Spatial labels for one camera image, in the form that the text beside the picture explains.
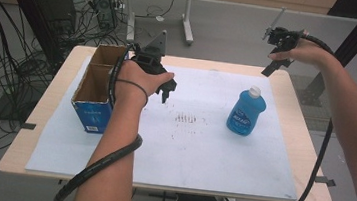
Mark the black floor plate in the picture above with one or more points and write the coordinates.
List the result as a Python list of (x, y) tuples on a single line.
[(8, 109)]

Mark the white-legged desk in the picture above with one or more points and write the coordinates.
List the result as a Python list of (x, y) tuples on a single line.
[(189, 14)]

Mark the person's left hand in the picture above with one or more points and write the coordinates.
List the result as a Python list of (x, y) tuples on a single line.
[(131, 79)]

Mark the blue bottle with white cap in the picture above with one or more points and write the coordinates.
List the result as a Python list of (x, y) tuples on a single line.
[(245, 117)]

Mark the black tape piece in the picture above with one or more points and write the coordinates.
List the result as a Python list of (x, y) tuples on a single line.
[(28, 126), (325, 181)]

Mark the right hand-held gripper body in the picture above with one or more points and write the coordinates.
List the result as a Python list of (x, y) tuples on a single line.
[(283, 39)]

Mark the thin black wrist band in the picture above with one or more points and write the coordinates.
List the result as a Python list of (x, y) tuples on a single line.
[(134, 83)]

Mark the black computer tower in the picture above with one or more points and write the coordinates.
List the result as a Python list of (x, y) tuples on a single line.
[(104, 9)]

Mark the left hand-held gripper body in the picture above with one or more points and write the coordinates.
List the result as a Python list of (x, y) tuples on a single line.
[(150, 60)]

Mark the person's right hand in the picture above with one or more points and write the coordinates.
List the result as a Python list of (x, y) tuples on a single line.
[(308, 54)]

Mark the black equipment case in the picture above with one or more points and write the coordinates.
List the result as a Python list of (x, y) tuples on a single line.
[(58, 14)]

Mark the blue cardboard box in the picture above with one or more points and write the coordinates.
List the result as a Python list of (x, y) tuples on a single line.
[(93, 115)]

